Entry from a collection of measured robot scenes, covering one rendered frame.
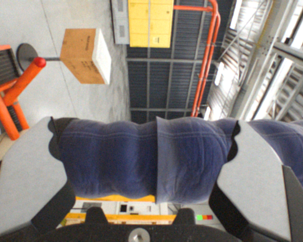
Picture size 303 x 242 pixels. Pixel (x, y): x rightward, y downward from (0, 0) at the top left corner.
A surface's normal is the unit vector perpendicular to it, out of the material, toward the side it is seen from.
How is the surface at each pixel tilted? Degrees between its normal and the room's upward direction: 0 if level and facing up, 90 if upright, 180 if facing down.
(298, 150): 101
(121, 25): 90
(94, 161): 74
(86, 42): 90
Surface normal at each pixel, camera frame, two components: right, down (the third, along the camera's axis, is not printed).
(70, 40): 0.03, -0.24
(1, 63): 1.00, 0.01
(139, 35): 0.00, 0.63
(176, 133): -0.15, -0.62
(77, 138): 0.03, -0.53
